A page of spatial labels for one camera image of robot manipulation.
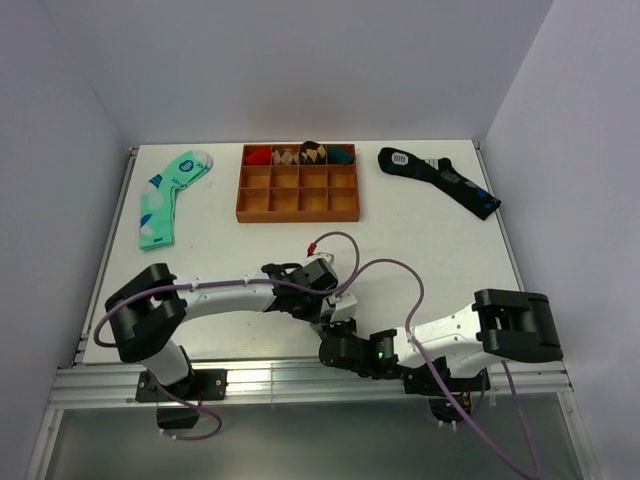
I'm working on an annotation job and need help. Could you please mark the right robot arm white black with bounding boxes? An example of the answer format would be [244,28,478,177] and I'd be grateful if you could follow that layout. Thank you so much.
[319,289,564,396]

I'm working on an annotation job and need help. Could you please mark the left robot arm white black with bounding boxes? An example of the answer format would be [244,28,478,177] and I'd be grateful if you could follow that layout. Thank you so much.
[105,256,339,399]

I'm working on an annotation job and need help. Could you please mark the brown wooden compartment tray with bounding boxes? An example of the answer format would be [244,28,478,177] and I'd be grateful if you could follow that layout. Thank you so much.
[235,142,360,223]

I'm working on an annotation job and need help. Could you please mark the beige argyle rolled sock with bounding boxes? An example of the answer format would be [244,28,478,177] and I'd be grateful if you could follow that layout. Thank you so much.
[272,147,299,165]

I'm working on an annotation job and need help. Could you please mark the dark brown argyle rolled sock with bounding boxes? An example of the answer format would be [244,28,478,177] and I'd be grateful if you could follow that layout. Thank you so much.
[298,141,327,165]

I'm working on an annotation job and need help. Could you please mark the teal rolled sock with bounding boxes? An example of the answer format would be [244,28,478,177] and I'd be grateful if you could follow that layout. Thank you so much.
[327,145,355,165]

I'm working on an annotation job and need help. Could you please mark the red rolled sock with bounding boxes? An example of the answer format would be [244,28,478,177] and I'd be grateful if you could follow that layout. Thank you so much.
[244,148,271,166]

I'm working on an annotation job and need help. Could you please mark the mint green patterned sock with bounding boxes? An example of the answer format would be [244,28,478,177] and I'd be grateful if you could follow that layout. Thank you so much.
[138,150,213,251]

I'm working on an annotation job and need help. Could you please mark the black blue patterned sock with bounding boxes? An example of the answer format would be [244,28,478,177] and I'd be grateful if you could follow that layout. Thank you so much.
[377,147,501,220]

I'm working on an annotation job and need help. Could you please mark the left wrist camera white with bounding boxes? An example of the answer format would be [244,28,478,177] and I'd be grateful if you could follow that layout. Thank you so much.
[304,242,335,266]

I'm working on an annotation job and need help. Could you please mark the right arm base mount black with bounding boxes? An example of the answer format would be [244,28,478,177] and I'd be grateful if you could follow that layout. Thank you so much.
[402,358,490,426]

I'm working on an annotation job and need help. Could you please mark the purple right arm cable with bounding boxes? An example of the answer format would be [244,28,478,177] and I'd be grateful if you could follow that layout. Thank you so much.
[334,257,542,480]

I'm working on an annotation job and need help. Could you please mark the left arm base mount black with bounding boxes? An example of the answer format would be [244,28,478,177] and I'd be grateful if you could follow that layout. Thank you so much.
[135,367,230,434]

